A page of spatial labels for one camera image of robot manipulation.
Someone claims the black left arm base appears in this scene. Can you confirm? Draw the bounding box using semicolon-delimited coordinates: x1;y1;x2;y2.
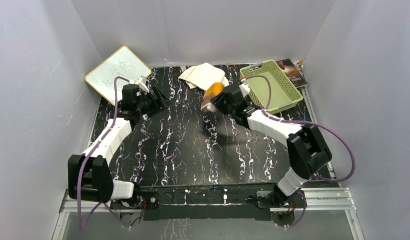
106;189;160;222

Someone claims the aluminium front rail frame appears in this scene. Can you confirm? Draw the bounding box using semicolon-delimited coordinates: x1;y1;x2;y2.
52;185;364;240

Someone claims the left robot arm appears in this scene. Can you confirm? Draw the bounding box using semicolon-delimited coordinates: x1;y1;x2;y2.
67;77;171;208

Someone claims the dark book with red cover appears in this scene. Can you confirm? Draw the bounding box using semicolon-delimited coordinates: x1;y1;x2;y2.
276;58;308;88

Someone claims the white board with wooden frame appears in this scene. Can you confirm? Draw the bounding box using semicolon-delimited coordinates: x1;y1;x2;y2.
84;45;151;105

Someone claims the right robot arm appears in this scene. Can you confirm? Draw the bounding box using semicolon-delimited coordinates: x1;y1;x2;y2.
210;83;332;207

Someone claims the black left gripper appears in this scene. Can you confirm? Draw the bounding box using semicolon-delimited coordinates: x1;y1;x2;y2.
136;86;174;118

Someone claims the green perforated plastic basket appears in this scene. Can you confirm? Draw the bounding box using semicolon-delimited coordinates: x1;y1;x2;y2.
240;59;303;114

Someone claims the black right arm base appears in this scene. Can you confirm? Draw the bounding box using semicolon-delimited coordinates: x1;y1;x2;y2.
250;190;308;229

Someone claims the yellow brown bear towel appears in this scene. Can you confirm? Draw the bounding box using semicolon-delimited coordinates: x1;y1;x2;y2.
201;82;224;112

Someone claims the crumpled white cloth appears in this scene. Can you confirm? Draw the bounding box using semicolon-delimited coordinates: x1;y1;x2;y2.
178;62;229;91

